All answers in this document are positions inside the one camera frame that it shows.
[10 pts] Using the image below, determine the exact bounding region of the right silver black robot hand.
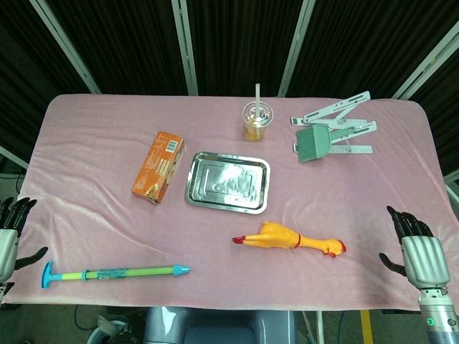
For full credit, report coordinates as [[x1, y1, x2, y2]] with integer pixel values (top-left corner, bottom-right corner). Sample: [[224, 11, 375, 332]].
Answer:
[[379, 206, 451, 290]]

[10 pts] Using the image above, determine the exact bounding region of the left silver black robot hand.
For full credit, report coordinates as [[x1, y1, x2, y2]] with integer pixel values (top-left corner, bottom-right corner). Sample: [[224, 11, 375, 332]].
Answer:
[[0, 196, 49, 284]]

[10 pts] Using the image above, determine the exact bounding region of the yellow rubber chicken toy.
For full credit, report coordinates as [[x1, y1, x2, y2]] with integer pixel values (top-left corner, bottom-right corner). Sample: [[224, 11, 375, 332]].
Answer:
[[232, 221, 348, 259]]

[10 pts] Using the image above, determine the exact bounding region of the stainless steel rectangular tray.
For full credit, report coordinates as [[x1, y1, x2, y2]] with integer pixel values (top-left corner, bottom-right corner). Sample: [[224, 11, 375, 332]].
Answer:
[[184, 150, 271, 215]]

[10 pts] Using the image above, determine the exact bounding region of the green blue water squirter toy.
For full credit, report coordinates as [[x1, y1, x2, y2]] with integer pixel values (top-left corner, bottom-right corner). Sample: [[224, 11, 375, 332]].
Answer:
[[40, 261, 191, 291]]

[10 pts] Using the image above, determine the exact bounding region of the white folding laptop stand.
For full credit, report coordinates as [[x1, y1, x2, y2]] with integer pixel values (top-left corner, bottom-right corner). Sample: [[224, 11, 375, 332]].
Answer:
[[290, 90, 378, 156]]

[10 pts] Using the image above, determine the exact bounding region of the teal dust brush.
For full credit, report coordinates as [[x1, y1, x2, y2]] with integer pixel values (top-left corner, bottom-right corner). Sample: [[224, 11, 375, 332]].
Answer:
[[295, 124, 351, 165]]

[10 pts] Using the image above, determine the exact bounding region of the orange cardboard snack box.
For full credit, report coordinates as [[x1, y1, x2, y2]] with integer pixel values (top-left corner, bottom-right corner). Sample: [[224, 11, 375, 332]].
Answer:
[[130, 130, 186, 204]]

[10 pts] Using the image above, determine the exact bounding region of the clear plastic cup orange drink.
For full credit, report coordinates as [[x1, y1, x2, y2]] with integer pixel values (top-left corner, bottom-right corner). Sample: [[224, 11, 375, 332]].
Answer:
[[241, 100, 275, 142]]

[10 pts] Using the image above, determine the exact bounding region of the grey robot torso base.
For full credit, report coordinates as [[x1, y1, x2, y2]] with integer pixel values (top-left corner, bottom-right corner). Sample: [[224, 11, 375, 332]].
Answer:
[[143, 307, 298, 344]]

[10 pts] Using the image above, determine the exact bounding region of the black pleated curtain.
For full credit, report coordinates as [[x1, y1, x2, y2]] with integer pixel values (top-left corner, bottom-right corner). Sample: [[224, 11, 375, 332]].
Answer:
[[0, 0, 459, 180]]

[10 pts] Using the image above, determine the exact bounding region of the white aluminium frame post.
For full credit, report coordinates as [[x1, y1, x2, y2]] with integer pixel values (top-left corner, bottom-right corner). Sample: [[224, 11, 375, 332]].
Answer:
[[392, 33, 459, 100], [444, 175, 459, 202], [0, 144, 29, 170], [29, 0, 102, 95], [277, 0, 317, 97], [171, 0, 199, 96]]

